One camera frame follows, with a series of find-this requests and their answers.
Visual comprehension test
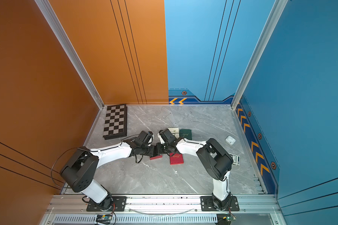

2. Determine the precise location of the silver aluminium corner post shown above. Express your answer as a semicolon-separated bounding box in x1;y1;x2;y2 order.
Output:
35;0;104;109
231;0;288;110

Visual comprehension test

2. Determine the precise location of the silver aluminium corner post right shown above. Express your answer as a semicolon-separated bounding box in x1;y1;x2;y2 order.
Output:
231;0;288;110

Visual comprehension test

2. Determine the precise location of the silver aluminium corner post left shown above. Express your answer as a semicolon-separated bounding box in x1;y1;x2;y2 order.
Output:
35;0;104;109

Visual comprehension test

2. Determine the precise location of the cream booklet with flower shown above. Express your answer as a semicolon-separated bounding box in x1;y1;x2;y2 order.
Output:
168;127;180;138

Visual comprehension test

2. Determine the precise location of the red jewelry box base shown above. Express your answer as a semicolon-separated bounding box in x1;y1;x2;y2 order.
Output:
150;155;163;160

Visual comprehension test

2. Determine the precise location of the playing card deck box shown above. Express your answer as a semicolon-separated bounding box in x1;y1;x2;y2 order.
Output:
229;154;240;166

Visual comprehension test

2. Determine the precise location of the right green circuit board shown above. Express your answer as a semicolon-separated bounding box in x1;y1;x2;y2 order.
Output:
215;214;237;225

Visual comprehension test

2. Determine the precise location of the white earbuds case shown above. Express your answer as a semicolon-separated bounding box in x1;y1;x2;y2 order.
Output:
225;136;236;145

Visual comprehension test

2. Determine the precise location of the green circuit board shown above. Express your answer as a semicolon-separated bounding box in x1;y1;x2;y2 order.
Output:
95;214;115;225
215;214;237;225

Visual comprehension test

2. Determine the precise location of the black and silver chessboard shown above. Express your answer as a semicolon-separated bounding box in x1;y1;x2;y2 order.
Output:
103;104;127;140

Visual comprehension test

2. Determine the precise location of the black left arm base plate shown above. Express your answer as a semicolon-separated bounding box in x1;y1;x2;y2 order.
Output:
86;196;127;212

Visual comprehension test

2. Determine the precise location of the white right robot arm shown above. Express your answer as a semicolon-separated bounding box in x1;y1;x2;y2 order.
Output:
158;129;233;211

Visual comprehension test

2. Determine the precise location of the green jewelry box lid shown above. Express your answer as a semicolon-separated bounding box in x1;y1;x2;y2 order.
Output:
179;129;192;140

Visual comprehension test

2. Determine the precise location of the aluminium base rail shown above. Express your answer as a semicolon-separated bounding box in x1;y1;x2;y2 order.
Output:
40;194;286;225

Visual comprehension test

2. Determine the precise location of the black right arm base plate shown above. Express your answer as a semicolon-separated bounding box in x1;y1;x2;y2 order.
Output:
200;195;240;212

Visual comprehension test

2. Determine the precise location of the left green circuit board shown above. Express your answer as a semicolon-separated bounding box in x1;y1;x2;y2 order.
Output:
95;214;115;225

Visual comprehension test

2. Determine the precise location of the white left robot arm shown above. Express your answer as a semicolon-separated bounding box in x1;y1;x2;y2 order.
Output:
60;130;172;211

